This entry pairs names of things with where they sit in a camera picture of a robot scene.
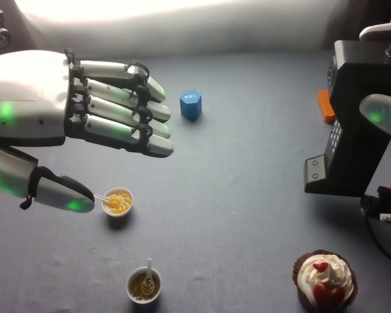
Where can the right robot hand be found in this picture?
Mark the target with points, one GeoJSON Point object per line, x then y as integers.
{"type": "Point", "coordinates": [381, 112]}

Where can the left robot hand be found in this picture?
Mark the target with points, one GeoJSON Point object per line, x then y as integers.
{"type": "Point", "coordinates": [26, 98]}

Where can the black box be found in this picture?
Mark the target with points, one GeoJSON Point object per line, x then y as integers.
{"type": "Point", "coordinates": [355, 156]}

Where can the orange triangle block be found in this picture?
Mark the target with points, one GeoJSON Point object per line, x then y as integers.
{"type": "Point", "coordinates": [325, 106]}

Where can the small bowl of yellow noodles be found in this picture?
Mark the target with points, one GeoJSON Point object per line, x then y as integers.
{"type": "Point", "coordinates": [118, 202]}

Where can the blue hexagonal block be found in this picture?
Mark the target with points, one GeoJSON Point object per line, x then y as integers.
{"type": "Point", "coordinates": [190, 106]}

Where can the white curtain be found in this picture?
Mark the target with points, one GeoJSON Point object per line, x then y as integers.
{"type": "Point", "coordinates": [182, 29]}

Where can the grey table cloth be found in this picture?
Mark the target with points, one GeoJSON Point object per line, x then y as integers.
{"type": "Point", "coordinates": [231, 195]}

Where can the toy cupcake with cream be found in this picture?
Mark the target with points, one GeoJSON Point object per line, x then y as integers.
{"type": "Point", "coordinates": [326, 280]}

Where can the small bowl of green soup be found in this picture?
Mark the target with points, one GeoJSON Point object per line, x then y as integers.
{"type": "Point", "coordinates": [144, 287]}

